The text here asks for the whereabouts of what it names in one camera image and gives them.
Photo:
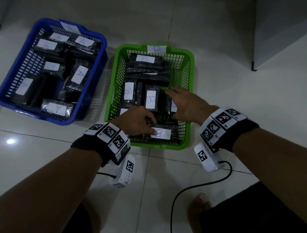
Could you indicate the black labelled packet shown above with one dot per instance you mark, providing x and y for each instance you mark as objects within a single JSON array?
[
  {"x": 173, "y": 105},
  {"x": 165, "y": 134}
]

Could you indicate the pile of black packets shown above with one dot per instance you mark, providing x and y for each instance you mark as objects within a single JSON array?
[
  {"x": 79, "y": 75},
  {"x": 146, "y": 69}
]

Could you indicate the person's right hand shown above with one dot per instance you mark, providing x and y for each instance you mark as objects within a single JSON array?
[{"x": 191, "y": 106}]

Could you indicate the wristband with marker tiles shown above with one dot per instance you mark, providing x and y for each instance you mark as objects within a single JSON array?
[
  {"x": 220, "y": 124},
  {"x": 109, "y": 136}
]

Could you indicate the person's bare foot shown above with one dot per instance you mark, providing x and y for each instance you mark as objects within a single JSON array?
[{"x": 197, "y": 211}]

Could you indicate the right wristband with marker tiles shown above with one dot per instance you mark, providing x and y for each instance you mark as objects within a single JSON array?
[{"x": 220, "y": 124}]

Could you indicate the person's right thumb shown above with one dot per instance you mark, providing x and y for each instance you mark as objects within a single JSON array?
[{"x": 177, "y": 115}]

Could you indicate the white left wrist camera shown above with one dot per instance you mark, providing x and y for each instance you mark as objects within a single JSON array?
[{"x": 123, "y": 171}]

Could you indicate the grey cabinet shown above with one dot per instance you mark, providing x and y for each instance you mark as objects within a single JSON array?
[{"x": 278, "y": 31}]

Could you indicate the person's left hand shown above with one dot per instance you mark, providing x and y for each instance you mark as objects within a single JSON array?
[{"x": 134, "y": 120}]

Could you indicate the blue plastic basket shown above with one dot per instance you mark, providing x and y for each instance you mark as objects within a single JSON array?
[{"x": 22, "y": 72}]

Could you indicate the person's left forearm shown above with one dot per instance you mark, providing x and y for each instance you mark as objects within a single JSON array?
[{"x": 48, "y": 192}]

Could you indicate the black shorts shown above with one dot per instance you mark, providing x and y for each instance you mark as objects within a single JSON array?
[{"x": 251, "y": 211}]

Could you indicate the person's left thumb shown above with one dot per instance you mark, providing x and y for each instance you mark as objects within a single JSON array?
[{"x": 149, "y": 130}]

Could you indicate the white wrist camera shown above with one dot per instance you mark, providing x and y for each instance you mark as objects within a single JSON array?
[
  {"x": 207, "y": 158},
  {"x": 123, "y": 171}
]

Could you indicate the green plastic basket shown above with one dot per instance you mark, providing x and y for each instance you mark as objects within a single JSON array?
[{"x": 184, "y": 64}]

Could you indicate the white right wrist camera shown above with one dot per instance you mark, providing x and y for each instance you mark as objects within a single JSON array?
[{"x": 207, "y": 158}]

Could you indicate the white paper basket label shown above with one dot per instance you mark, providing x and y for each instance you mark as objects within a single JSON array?
[
  {"x": 157, "y": 49},
  {"x": 70, "y": 27}
]

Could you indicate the left wristband with marker tiles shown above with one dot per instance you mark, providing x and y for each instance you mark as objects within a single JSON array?
[{"x": 109, "y": 136}]

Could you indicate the person's right forearm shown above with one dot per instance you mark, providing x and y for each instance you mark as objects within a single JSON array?
[{"x": 275, "y": 163}]

